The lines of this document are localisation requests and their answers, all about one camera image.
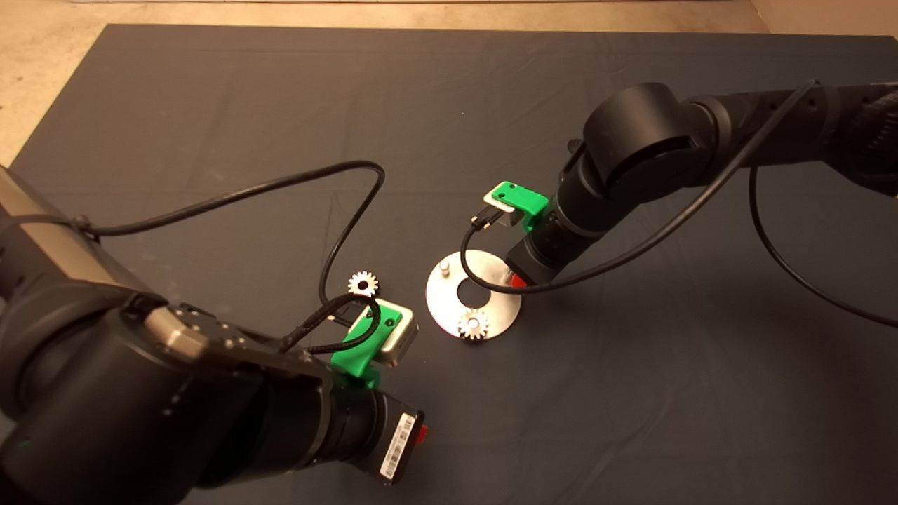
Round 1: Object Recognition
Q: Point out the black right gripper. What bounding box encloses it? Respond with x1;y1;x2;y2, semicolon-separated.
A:
505;220;588;289

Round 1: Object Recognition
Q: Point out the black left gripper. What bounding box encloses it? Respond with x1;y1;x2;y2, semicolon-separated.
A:
325;383;429;487

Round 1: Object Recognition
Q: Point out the round metal carrier plate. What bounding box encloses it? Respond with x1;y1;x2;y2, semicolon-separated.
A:
426;250;523;342

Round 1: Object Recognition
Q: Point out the dark grey table cloth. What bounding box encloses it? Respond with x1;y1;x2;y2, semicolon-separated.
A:
0;25;898;505

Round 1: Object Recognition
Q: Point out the black right camera cable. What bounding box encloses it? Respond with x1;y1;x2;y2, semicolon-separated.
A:
460;79;898;328

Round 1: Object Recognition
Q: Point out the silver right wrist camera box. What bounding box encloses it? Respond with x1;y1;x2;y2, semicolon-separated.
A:
481;186;523;227

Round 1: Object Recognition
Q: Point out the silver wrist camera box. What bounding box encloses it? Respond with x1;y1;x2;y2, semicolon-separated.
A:
349;298;420;368
481;186;523;227

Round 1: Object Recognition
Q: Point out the green right camera mount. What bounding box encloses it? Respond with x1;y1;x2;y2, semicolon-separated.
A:
491;181;550;231

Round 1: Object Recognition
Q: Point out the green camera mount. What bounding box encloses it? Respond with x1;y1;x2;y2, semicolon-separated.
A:
491;181;550;231
330;300;404;389

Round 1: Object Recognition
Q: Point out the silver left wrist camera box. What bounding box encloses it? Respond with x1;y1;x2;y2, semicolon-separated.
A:
349;298;420;368

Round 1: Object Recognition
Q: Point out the green left camera mount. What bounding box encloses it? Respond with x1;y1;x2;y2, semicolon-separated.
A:
330;300;404;389

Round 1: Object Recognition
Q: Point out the short braided left gripper cable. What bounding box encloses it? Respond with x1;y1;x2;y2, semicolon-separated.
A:
281;292;383;354

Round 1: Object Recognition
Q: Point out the short braided gripper cable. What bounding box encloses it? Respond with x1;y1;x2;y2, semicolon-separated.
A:
560;139;584;184
281;292;383;354

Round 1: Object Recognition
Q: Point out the short braided right gripper cable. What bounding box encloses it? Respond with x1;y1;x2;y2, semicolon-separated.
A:
560;139;584;184

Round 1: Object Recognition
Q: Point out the black braided right arm hose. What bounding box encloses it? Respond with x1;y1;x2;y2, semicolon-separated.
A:
838;83;898;141

